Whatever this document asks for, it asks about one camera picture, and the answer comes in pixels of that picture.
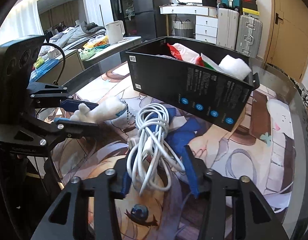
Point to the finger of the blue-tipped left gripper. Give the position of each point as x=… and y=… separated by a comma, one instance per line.
x=71, y=105

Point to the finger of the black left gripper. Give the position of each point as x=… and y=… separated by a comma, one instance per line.
x=77, y=129

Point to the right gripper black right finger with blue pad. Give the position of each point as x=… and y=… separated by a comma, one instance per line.
x=253, y=217

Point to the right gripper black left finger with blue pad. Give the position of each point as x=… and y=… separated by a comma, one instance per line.
x=85, y=209

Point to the white plush toy keychain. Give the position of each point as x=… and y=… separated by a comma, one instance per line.
x=109, y=109

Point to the red white snack bag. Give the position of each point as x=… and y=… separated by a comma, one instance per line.
x=183, y=53

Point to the white foam wrap roll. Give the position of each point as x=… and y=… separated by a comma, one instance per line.
x=235, y=67

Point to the anime print table mat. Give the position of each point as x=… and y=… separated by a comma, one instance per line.
x=150, y=169

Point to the white electric kettle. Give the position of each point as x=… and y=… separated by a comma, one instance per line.
x=115, y=31

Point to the black cardboard storage box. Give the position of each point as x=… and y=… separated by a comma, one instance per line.
x=208, y=94

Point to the black refrigerator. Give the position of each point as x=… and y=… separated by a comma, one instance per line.
x=150, y=23

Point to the grey white woven basket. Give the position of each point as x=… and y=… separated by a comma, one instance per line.
x=184, y=28

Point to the white drawer desk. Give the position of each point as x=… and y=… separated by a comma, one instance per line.
x=204, y=20

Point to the silver aluminium suitcase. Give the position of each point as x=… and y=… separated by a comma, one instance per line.
x=249, y=36

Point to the wooden door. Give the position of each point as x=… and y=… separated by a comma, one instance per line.
x=287, y=46

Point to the white hard suitcase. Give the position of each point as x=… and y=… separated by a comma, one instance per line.
x=227, y=28

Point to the stack of shoe boxes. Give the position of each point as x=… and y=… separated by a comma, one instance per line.
x=250, y=8

